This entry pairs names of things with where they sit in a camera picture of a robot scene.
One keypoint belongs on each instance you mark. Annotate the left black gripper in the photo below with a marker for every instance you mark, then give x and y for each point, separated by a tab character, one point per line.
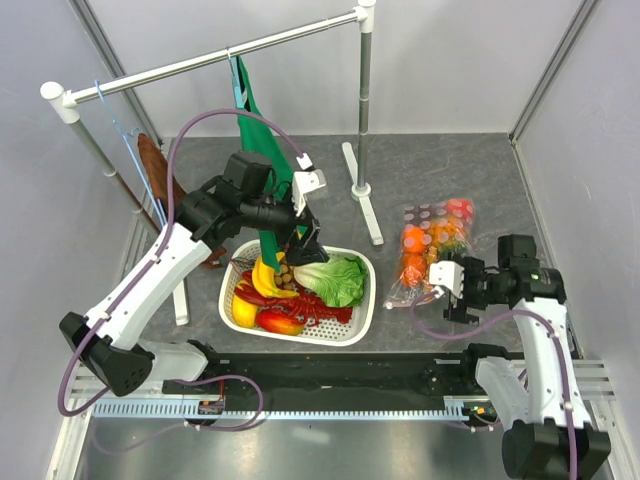
307	248

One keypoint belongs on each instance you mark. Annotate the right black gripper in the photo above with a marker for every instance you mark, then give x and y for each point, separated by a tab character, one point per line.
457	307

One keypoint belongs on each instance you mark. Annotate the orange toy pumpkin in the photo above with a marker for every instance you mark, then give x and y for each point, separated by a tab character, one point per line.
414	268

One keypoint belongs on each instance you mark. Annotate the clear pink zip top bag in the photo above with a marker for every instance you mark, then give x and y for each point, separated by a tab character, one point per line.
420	215

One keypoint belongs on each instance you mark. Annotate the toy orange fruit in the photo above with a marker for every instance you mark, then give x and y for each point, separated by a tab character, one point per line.
415	240

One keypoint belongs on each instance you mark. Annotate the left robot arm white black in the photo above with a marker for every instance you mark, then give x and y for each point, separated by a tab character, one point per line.
107	337

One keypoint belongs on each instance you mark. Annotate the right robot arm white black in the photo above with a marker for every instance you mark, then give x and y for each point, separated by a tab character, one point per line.
548	432

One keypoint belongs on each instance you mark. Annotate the brown toy nut cluster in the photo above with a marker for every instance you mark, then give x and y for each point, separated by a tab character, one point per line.
284	278

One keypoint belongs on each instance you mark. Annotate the green toy lettuce leaf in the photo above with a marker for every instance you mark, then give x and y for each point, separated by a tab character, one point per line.
339	282

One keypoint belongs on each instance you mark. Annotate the yellow toy bananas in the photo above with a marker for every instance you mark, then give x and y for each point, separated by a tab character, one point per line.
263	279

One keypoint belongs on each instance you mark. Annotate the red toy lobster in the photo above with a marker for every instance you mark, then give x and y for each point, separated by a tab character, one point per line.
307	305

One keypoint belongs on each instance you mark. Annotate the white perforated plastic basket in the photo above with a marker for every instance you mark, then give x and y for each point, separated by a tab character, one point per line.
329	332

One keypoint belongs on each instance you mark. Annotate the red yellow toy mango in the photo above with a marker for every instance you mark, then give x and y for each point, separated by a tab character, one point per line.
279	322

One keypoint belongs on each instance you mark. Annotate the yellow toy lemon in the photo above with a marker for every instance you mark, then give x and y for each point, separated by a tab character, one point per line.
244	313

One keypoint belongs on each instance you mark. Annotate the green shirt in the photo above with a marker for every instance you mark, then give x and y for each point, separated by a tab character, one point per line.
257	137

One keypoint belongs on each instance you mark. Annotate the blue hanger with shirt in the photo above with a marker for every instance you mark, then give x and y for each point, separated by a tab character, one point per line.
240	92

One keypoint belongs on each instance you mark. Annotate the brown cloth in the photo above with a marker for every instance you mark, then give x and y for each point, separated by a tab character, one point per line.
155	165

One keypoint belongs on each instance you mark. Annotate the white clothes rack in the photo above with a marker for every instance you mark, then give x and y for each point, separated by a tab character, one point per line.
65	102

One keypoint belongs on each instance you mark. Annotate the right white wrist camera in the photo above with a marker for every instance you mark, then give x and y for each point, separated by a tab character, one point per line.
448	274

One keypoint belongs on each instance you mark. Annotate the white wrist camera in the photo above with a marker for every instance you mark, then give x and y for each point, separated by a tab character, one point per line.
448	274
307	182

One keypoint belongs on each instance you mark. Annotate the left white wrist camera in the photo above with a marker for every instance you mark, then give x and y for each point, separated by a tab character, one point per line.
307	182

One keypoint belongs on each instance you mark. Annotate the white slotted cable duct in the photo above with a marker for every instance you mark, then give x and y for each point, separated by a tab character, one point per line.
192	409

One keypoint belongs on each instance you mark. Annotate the light blue wire hanger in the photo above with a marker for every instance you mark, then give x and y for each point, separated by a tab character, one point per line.
127	136

